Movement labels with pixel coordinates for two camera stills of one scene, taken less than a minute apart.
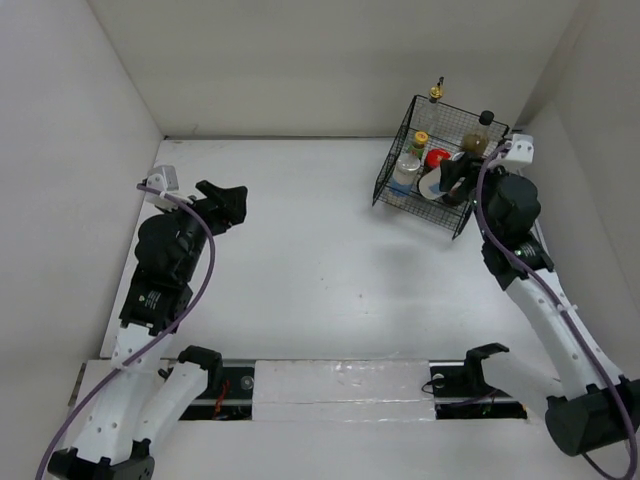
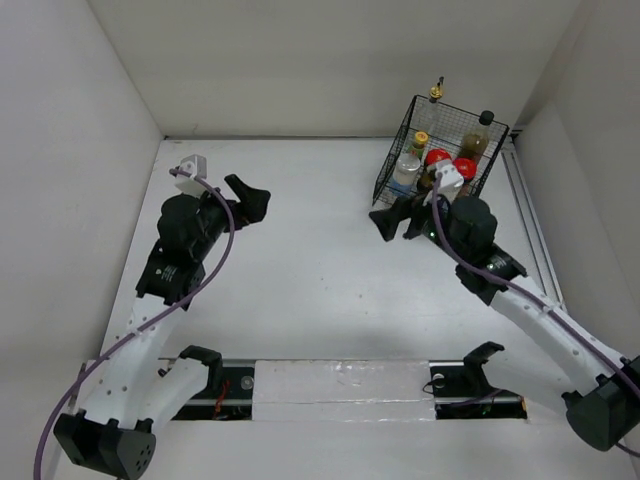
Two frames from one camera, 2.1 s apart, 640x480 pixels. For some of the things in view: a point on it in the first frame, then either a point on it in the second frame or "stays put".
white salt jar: x=404 y=173 stays put
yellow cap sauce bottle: x=418 y=147 stays put
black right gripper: x=452 y=171 -> x=389 y=220
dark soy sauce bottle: x=477 y=140 stays put
